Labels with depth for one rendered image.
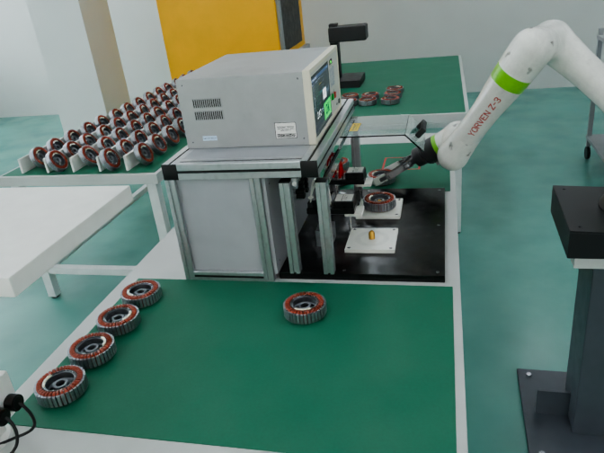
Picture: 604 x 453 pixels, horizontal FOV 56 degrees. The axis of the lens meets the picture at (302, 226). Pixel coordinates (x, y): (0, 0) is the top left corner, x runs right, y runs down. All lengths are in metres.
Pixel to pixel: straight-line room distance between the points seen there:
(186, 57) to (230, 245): 4.06
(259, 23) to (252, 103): 3.71
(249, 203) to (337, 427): 0.68
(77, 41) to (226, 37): 1.27
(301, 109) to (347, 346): 0.65
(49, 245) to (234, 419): 0.51
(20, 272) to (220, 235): 0.80
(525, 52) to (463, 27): 5.15
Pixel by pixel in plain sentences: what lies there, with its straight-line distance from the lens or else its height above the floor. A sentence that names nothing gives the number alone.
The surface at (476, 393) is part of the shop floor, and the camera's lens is 2.39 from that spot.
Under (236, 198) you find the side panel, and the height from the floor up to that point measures 1.01.
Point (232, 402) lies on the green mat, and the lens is 1.27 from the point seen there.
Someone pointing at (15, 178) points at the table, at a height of 0.74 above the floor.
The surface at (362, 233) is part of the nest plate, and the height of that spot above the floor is 0.78.
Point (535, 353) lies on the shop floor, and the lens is 2.62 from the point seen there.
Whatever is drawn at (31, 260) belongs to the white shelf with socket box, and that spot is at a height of 1.20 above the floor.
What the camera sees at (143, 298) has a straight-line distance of 1.64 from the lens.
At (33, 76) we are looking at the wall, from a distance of 8.87.
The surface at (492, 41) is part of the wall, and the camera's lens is 6.99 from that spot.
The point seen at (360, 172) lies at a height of 0.92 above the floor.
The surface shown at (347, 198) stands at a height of 0.92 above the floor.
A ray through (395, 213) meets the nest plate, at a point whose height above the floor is 0.78.
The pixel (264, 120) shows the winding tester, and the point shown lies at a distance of 1.61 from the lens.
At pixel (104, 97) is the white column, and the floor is 0.66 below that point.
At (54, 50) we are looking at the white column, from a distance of 5.65.
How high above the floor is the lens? 1.58
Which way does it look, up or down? 25 degrees down
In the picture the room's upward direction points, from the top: 7 degrees counter-clockwise
